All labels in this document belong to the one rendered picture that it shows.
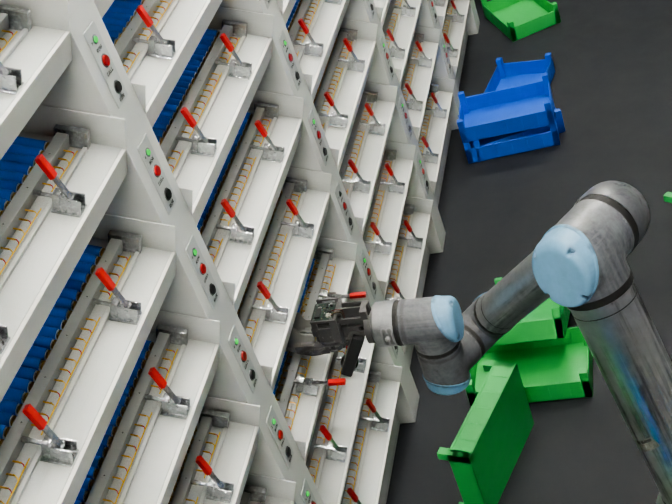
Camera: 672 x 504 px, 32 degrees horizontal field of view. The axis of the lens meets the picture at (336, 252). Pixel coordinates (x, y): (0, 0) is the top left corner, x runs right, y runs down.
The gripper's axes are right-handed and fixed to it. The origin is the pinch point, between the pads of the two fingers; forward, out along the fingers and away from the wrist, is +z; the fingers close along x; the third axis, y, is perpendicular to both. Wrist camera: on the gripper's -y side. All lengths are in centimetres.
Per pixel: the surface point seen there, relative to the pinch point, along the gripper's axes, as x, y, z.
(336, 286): -23.3, -5.5, -6.1
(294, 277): -3.3, 13.4, -5.9
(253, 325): 12.3, 15.0, -1.4
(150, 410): 53, 34, 0
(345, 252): -33.1, -3.8, -7.0
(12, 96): 54, 89, -3
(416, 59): -157, -22, -5
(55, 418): 74, 54, -1
